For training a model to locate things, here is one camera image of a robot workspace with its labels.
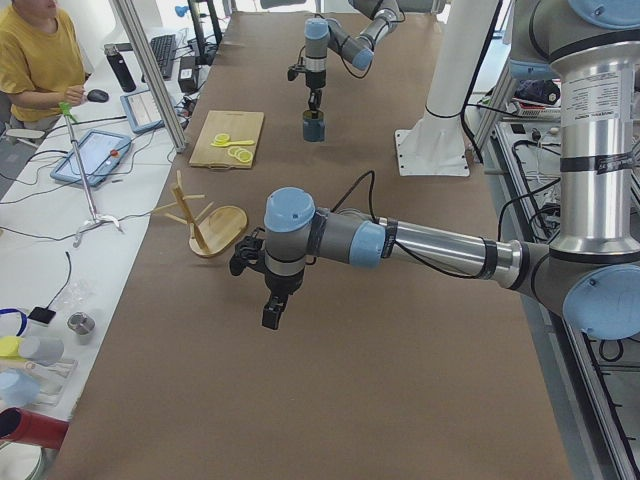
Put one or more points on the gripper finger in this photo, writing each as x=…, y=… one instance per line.
x=314, y=100
x=273, y=310

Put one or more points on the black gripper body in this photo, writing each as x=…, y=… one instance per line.
x=314, y=81
x=278, y=285

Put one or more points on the dark blue mug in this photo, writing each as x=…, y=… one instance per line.
x=313, y=126

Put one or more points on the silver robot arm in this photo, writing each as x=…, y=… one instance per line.
x=589, y=273
x=324, y=34

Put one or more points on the wooden cup rack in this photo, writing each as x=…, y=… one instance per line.
x=213, y=229

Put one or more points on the small metal cup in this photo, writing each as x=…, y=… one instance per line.
x=83, y=327

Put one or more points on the grey cup on tray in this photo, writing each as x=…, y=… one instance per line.
x=42, y=350

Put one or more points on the yellow cup on tray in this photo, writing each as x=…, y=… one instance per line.
x=9, y=347

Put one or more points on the light blue cup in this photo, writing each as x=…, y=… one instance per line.
x=18, y=388

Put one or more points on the wooden cutting board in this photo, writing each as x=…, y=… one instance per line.
x=240, y=125

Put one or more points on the yellow plastic knife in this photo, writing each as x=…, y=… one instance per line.
x=240, y=143

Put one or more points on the lemon slice pair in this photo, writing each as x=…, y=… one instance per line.
x=242, y=155

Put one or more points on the white pillar with base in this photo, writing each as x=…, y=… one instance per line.
x=435, y=146

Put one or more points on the black keyboard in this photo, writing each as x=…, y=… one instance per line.
x=163, y=48

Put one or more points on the far blue teach pendant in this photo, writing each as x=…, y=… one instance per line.
x=141, y=111

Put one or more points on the blue teach pendant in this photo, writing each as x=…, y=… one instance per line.
x=101, y=152
x=141, y=111

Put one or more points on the near blue teach pendant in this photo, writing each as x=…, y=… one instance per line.
x=101, y=152

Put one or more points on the black bottle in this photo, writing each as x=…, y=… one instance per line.
x=119, y=68

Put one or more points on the black computer mouse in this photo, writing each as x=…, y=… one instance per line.
x=97, y=96

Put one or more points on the person in yellow shirt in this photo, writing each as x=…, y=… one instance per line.
x=41, y=63

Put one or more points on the red bottle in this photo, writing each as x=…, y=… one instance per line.
x=27, y=427

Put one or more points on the aluminium frame post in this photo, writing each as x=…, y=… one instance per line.
x=134, y=29

